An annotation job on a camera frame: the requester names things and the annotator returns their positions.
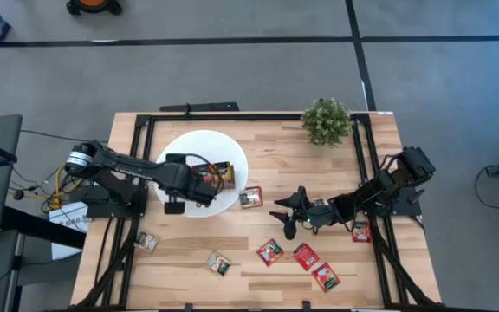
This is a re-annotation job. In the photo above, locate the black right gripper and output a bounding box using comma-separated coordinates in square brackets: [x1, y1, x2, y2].
[269, 185, 341, 241]

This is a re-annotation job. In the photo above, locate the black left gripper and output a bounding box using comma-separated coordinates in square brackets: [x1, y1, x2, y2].
[158, 153, 218, 216]

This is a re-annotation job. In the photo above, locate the red tea bag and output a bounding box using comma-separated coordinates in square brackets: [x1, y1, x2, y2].
[192, 164, 216, 187]
[311, 262, 341, 294]
[237, 185, 264, 211]
[292, 242, 321, 272]
[256, 237, 285, 268]
[352, 219, 373, 244]

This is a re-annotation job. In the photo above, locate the wooden tea box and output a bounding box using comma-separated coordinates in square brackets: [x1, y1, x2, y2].
[191, 160, 237, 192]

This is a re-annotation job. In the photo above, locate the white round plate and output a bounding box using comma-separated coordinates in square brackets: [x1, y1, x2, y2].
[154, 129, 250, 219]

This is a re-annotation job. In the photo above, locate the orange tea bag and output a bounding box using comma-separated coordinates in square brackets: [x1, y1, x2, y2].
[217, 162, 236, 190]

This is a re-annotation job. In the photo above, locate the black bar device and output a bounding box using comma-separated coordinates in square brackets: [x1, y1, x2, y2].
[159, 101, 241, 114]

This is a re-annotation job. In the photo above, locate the green potted plant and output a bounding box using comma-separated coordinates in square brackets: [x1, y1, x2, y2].
[300, 97, 354, 148]

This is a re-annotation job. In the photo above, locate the white printed box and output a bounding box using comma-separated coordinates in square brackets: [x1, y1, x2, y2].
[49, 200, 91, 261]

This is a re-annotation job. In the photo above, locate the black beam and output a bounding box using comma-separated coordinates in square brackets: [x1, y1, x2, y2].
[0, 206, 88, 250]

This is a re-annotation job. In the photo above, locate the orange and black round base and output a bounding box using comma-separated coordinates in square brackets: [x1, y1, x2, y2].
[66, 0, 123, 16]

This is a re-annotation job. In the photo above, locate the black aluminium table frame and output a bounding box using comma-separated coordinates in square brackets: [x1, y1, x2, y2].
[48, 113, 450, 312]

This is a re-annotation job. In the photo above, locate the yellow cable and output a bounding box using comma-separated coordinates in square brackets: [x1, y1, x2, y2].
[49, 164, 84, 210]

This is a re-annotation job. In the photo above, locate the long black floor cable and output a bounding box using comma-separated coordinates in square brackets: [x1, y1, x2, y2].
[19, 128, 110, 144]

